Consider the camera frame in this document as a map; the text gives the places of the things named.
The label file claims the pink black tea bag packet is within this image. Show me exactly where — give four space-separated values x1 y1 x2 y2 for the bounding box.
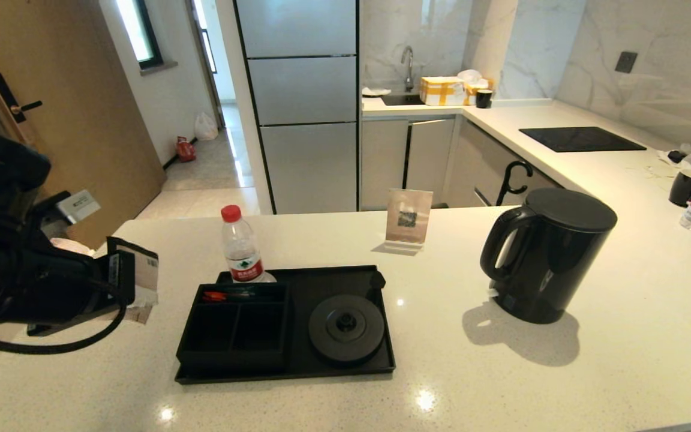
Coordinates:
107 236 160 325

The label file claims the black electric kettle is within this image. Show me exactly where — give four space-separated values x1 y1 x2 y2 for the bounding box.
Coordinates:
480 188 618 325

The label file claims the white yellow plastic bag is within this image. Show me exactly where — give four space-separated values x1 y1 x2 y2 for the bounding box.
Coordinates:
50 238 95 257

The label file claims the black compartment organizer box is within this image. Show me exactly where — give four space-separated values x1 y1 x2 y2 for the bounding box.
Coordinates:
176 283 290 373

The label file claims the brown wooden door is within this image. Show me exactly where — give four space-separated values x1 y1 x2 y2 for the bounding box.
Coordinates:
0 0 167 250

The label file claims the black gold door lock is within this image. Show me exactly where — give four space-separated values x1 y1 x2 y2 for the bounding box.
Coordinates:
0 73 44 147

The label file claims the black rectangular serving tray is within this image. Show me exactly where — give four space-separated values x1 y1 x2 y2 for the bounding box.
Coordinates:
175 265 396 385

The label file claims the black framed window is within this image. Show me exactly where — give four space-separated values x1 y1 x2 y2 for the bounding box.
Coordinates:
115 0 178 76

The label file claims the silver refrigerator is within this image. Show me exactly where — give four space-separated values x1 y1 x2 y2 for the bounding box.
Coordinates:
233 0 362 215

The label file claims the acrylic QR code sign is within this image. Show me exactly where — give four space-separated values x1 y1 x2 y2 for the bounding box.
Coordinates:
384 188 434 248

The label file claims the grey kitchen base cabinet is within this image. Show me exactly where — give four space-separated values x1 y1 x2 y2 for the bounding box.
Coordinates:
362 116 583 209

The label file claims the dark kitchen sink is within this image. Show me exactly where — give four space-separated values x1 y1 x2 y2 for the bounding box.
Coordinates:
380 92 425 107

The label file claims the chrome kitchen faucet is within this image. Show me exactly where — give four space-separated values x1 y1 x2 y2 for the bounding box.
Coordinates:
400 46 415 92

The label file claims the large carton with yellow tape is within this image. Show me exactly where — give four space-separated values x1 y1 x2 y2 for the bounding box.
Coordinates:
420 76 467 107

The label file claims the black curved hook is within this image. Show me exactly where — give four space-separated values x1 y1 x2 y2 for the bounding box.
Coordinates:
495 160 534 207

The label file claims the black induction cooktop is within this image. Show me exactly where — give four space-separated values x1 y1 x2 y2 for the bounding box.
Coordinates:
518 127 647 153

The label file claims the black mug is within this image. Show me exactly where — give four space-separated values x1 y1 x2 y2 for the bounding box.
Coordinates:
668 168 691 208

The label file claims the crumpled clear plastic wrap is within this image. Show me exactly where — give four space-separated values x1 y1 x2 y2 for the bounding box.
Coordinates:
657 143 691 171

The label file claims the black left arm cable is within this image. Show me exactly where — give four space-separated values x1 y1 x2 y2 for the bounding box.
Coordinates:
0 303 127 355

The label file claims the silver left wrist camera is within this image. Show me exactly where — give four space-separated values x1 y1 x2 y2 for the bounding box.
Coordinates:
40 190 101 232

